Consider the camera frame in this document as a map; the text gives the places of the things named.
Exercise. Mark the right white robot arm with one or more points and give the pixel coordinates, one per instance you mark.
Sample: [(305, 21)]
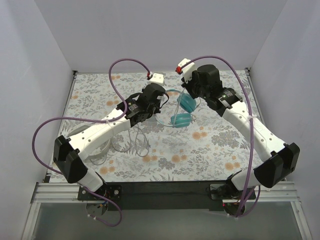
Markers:
[(279, 159)]

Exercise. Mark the teal white headphones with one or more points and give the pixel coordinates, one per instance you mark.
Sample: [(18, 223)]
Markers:
[(182, 116)]

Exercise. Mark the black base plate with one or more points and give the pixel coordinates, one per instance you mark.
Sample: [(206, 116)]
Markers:
[(170, 195)]

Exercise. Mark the floral table mat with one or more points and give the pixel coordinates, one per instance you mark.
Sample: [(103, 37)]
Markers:
[(210, 148)]

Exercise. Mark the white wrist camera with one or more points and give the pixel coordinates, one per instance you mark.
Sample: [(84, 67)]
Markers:
[(155, 78), (186, 68)]

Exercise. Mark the aluminium frame rail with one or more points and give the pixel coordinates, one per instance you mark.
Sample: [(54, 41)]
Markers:
[(47, 193)]

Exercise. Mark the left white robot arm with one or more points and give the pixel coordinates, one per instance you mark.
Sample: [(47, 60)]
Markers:
[(69, 153)]

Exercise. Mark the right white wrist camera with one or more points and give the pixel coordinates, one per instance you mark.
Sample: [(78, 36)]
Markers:
[(186, 68)]

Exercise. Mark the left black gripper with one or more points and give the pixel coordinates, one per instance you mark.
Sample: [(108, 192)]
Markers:
[(155, 106)]

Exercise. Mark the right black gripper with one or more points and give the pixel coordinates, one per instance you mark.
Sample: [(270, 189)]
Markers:
[(194, 90)]

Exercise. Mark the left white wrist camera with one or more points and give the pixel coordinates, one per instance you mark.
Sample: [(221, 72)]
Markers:
[(155, 78)]

